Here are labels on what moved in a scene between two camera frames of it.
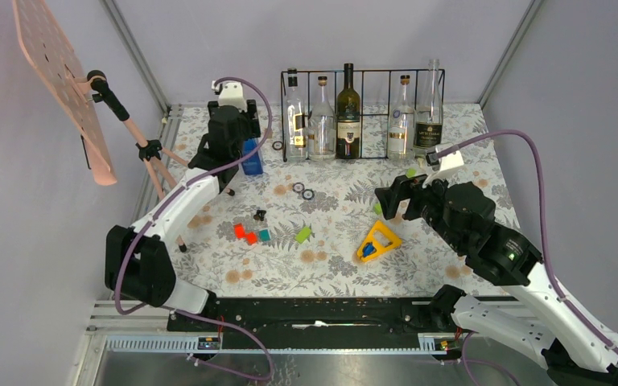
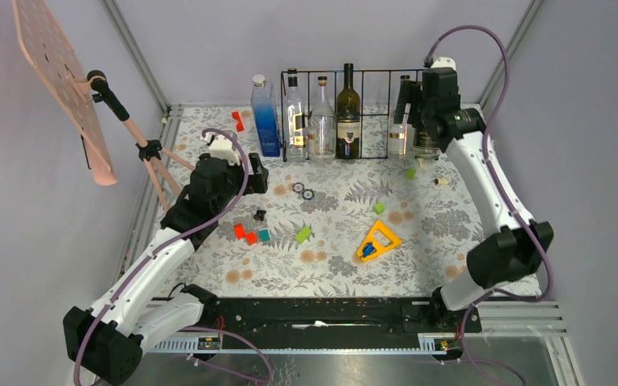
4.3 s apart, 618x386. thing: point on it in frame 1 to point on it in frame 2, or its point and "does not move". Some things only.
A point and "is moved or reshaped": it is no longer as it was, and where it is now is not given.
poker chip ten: x=298 y=187 does not move
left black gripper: x=250 y=120 to x=257 y=182
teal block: x=265 y=235 does not move
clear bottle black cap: x=296 y=121 does not move
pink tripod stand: x=150 y=151 does not move
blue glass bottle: x=253 y=165 is moved or reshaped
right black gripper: x=403 y=187 to x=410 y=92
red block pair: x=251 y=236 does not move
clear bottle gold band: x=401 y=125 does not move
